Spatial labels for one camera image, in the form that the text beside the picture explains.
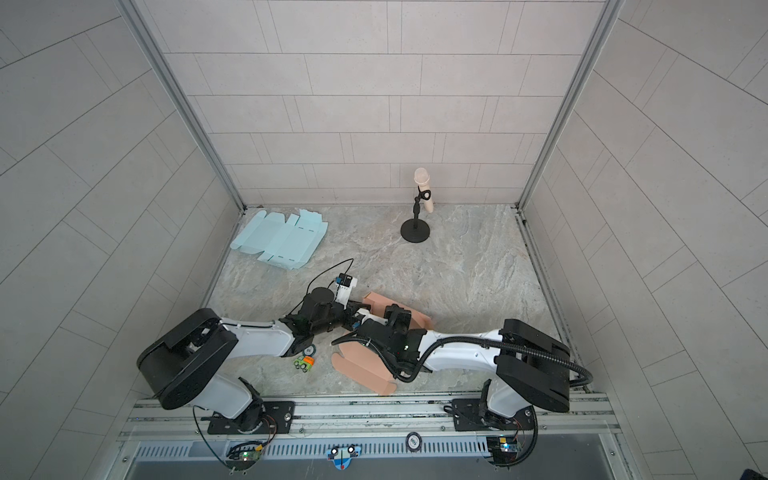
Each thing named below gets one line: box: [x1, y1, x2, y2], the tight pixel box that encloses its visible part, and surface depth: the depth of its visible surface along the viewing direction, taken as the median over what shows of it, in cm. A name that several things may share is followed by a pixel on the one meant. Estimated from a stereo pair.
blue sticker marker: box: [326, 446, 361, 470], surface depth 67 cm
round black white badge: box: [405, 431, 422, 453], surface depth 69 cm
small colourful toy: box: [293, 356, 315, 373], surface depth 79 cm
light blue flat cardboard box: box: [230, 209, 329, 270], surface depth 108 cm
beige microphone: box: [414, 167, 434, 213], surface depth 92 cm
